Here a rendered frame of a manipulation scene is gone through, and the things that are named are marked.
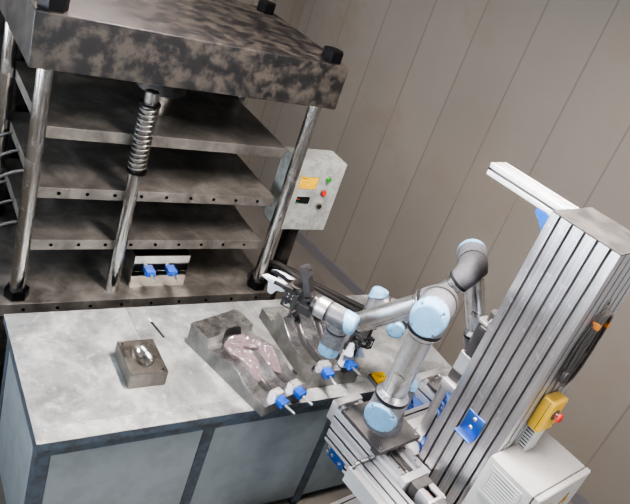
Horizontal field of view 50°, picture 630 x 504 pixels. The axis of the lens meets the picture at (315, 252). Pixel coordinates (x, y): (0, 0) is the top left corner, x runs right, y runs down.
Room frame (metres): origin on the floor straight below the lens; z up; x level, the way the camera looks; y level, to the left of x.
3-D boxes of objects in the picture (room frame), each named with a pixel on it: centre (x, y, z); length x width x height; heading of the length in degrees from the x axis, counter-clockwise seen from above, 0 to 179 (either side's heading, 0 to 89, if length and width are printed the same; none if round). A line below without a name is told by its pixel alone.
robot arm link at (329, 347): (1.96, -0.17, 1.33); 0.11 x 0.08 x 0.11; 163
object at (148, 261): (2.87, 0.81, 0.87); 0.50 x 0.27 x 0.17; 39
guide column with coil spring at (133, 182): (2.53, 0.82, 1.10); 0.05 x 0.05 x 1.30
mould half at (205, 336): (2.30, 0.11, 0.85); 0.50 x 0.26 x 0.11; 57
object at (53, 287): (2.90, 0.90, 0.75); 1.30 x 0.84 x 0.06; 129
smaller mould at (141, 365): (2.07, 0.49, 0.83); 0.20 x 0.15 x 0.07; 39
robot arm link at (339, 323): (1.94, -0.16, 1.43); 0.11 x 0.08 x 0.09; 73
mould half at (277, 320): (2.60, -0.11, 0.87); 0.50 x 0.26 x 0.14; 39
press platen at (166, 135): (2.94, 0.94, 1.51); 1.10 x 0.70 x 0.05; 129
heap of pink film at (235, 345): (2.31, 0.10, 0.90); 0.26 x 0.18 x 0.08; 57
